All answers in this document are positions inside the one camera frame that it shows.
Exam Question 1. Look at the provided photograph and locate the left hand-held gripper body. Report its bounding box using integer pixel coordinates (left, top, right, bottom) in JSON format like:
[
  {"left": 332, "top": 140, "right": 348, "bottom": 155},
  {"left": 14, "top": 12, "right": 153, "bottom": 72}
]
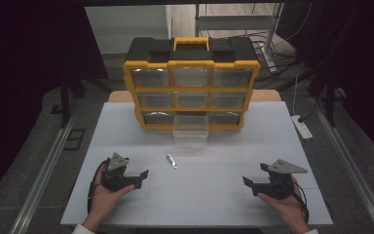
[{"left": 101, "top": 151, "right": 134, "bottom": 192}]

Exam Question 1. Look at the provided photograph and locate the clear plastic drawer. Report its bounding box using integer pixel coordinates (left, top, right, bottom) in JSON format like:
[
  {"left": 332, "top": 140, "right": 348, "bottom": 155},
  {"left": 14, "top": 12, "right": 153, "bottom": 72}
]
[{"left": 172, "top": 112, "right": 210, "bottom": 148}]

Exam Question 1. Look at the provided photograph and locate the bundle of black floor cables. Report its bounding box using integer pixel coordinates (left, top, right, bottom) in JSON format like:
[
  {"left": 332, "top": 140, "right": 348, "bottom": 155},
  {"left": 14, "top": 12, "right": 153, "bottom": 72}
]
[{"left": 248, "top": 28, "right": 304, "bottom": 91}]

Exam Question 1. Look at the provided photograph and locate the white power strip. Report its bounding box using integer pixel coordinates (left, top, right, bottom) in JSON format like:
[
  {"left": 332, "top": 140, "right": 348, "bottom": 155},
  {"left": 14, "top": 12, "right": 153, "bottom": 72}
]
[{"left": 290, "top": 114, "right": 315, "bottom": 140}]

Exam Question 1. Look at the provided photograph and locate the white power cable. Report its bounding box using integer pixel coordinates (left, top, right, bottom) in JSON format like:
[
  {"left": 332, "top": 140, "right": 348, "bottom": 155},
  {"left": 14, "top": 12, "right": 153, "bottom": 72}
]
[{"left": 291, "top": 71, "right": 302, "bottom": 117}]

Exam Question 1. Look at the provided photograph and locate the yellow and black organizer cabinet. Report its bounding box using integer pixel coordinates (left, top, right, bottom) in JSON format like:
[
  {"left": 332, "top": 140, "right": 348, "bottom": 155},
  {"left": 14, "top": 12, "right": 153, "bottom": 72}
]
[{"left": 122, "top": 36, "right": 261, "bottom": 132}]

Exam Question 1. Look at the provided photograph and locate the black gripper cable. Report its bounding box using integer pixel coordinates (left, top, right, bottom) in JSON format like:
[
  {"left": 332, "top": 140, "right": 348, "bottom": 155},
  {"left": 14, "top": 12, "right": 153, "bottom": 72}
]
[
  {"left": 292, "top": 180, "right": 311, "bottom": 225},
  {"left": 87, "top": 159, "right": 109, "bottom": 214}
]

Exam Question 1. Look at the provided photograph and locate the small silver blue tool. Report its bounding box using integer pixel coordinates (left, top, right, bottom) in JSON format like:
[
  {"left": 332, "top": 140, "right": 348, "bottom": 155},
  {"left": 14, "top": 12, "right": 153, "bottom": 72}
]
[{"left": 166, "top": 153, "right": 178, "bottom": 170}]

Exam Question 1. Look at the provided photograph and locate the black stand leg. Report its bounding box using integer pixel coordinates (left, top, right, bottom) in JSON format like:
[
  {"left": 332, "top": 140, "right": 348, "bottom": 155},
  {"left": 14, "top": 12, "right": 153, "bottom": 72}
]
[
  {"left": 50, "top": 73, "right": 86, "bottom": 130},
  {"left": 307, "top": 77, "right": 349, "bottom": 129}
]

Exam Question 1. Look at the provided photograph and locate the black plugged power cable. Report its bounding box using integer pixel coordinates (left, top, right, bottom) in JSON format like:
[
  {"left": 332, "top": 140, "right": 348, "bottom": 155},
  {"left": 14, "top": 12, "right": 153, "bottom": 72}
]
[{"left": 298, "top": 97, "right": 318, "bottom": 124}]

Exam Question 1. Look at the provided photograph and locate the person's right hand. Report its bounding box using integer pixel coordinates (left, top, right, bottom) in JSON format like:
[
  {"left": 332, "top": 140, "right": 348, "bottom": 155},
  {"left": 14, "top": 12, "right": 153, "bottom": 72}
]
[{"left": 257, "top": 175, "right": 312, "bottom": 234}]

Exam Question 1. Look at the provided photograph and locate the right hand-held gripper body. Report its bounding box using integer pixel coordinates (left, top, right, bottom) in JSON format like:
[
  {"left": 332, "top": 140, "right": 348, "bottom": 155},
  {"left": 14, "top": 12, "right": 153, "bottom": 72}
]
[{"left": 260, "top": 159, "right": 309, "bottom": 200}]

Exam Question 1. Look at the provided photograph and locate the black floor frame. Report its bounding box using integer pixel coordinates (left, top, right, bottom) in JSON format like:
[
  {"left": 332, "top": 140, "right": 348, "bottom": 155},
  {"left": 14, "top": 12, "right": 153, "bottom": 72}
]
[{"left": 62, "top": 128, "right": 87, "bottom": 152}]

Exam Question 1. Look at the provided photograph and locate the grey metal stand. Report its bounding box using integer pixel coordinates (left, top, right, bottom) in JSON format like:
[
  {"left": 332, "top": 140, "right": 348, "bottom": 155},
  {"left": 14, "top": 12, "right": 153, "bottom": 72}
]
[{"left": 194, "top": 2, "right": 284, "bottom": 74}]

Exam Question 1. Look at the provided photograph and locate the black curtain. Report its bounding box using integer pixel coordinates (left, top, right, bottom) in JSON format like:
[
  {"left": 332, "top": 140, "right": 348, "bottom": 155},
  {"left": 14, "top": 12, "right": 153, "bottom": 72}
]
[
  {"left": 277, "top": 0, "right": 374, "bottom": 165},
  {"left": 0, "top": 0, "right": 109, "bottom": 209}
]

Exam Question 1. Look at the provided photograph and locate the aluminium floor rail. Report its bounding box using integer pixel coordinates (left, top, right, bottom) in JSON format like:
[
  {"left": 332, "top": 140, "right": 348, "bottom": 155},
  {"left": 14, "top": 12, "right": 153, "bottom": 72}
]
[
  {"left": 311, "top": 97, "right": 374, "bottom": 234},
  {"left": 9, "top": 106, "right": 80, "bottom": 234}
]

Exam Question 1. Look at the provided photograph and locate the person's left hand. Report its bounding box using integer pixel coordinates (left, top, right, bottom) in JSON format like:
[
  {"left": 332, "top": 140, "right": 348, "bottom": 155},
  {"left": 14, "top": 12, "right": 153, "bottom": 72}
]
[{"left": 82, "top": 165, "right": 136, "bottom": 232}]

